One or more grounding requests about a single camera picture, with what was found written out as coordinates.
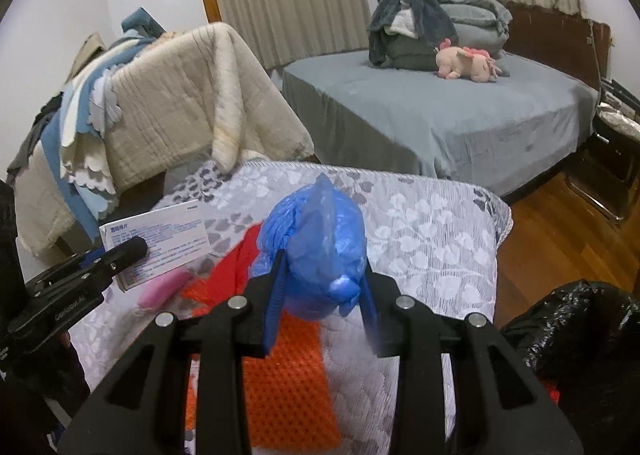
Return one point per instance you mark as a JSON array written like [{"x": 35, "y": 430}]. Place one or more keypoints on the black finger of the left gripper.
[{"x": 115, "y": 257}]

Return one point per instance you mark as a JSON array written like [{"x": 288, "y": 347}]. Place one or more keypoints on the blue plastic bag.
[{"x": 321, "y": 232}]

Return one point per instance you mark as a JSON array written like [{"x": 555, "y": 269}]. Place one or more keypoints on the black trash bin bag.
[{"x": 582, "y": 342}]

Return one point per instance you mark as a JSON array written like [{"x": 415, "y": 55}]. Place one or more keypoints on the red cloth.
[{"x": 228, "y": 277}]

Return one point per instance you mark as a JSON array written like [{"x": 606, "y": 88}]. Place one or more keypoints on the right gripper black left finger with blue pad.
[{"x": 139, "y": 407}]

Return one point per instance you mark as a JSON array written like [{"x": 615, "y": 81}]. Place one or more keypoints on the dark wooden headboard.
[{"x": 577, "y": 46}]

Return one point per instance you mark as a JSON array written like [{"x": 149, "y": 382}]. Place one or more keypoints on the blue white scalloped blanket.
[{"x": 74, "y": 141}]

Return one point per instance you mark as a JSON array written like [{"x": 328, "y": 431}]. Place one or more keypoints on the dark green fleece blanket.
[{"x": 406, "y": 34}]

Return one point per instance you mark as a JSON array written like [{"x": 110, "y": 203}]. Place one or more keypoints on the beige quilt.
[{"x": 204, "y": 89}]

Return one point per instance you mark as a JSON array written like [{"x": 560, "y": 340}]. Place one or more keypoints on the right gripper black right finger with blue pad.
[{"x": 462, "y": 389}]

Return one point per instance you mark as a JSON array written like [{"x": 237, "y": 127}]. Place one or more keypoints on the grey floral quilt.
[{"x": 438, "y": 240}]

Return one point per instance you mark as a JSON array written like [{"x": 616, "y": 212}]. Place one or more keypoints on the folded grey blankets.
[{"x": 480, "y": 24}]

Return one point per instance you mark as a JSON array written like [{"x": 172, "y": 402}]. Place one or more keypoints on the pink plush toy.
[{"x": 454, "y": 62}]

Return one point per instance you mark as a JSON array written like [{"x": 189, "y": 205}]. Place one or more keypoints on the white medicine box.
[{"x": 175, "y": 236}]

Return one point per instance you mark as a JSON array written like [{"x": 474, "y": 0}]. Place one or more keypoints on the pink knotted sock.
[{"x": 158, "y": 291}]

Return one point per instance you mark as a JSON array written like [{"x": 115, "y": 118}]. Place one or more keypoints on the grey bed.
[{"x": 499, "y": 135}]

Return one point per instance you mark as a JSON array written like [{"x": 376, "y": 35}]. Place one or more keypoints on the black metal chair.
[{"x": 606, "y": 171}]

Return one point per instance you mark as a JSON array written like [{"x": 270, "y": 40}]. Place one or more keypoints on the orange foam net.
[{"x": 288, "y": 402}]

